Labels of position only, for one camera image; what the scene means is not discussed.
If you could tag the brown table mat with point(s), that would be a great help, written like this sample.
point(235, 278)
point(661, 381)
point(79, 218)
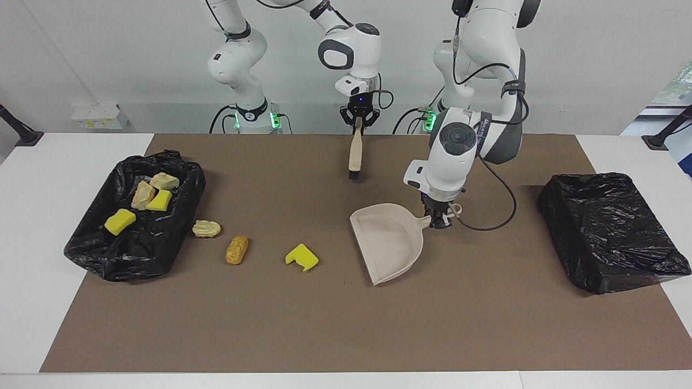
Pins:
point(378, 335)

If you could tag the brown foam nugget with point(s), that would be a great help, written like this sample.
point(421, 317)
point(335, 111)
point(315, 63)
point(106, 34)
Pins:
point(237, 249)

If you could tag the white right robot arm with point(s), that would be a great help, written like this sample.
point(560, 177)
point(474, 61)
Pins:
point(238, 54)

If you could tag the pale tan foam chunk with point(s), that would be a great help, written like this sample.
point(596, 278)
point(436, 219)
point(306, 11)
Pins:
point(164, 181)

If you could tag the notched yellow sponge piece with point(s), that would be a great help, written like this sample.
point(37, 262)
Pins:
point(301, 257)

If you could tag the yellow sponge wedge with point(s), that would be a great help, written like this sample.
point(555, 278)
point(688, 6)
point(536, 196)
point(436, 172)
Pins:
point(160, 201)

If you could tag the black bag lined bin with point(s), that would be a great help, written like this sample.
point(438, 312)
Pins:
point(605, 232)
point(140, 254)

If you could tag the blue white board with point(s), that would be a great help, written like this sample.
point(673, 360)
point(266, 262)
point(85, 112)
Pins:
point(682, 156)

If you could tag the beige plastic dustpan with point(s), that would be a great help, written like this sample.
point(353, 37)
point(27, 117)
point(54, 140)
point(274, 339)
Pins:
point(389, 243)

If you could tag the beige brush with black bristles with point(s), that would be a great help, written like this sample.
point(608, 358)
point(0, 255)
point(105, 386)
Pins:
point(355, 151)

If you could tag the yellow sponge block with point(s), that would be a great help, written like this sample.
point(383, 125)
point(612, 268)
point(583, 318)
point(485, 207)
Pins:
point(120, 222)

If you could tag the black stand leg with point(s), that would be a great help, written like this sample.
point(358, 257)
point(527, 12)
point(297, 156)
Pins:
point(21, 132)
point(667, 132)

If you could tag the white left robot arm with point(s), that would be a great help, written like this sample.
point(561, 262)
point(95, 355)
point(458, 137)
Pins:
point(454, 156)

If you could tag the cream foam piece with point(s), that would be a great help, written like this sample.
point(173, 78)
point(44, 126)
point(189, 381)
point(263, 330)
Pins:
point(206, 228)

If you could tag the orange striped foam chunk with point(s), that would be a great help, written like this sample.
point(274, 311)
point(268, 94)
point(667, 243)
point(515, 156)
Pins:
point(142, 195)

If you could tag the white wall socket box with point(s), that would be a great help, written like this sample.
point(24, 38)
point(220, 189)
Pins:
point(100, 116)

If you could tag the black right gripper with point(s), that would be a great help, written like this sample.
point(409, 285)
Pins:
point(359, 106)

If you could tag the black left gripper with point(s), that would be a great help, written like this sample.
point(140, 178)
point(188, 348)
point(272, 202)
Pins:
point(440, 202)

